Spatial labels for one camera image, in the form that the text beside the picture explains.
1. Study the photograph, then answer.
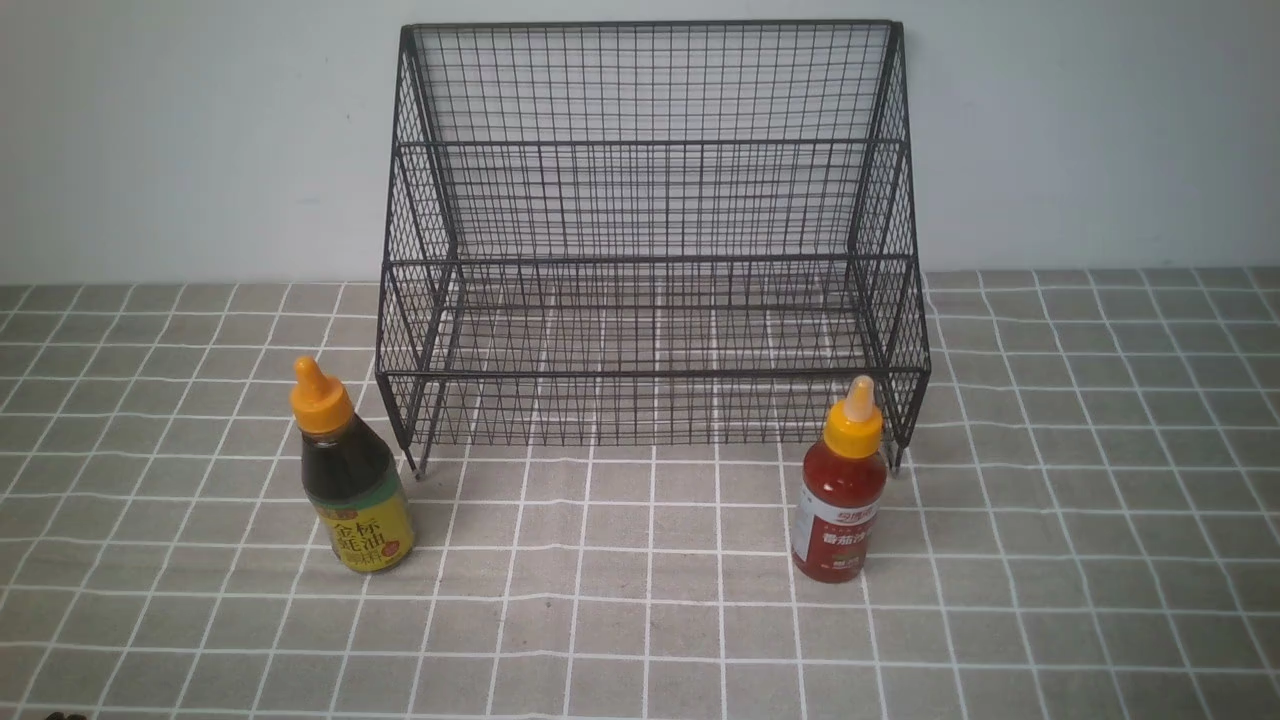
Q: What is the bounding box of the red tomato sauce bottle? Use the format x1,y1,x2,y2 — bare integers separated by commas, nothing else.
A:
790,375,888,584

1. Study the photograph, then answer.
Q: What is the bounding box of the dark oyster sauce bottle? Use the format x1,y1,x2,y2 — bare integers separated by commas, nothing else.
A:
291,356,416,573

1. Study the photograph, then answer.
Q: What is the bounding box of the grey checked tablecloth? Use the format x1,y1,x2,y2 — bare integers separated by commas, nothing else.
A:
1,268,1279,719

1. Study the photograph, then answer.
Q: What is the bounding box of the black wire mesh shelf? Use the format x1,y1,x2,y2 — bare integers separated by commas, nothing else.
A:
375,19,932,470

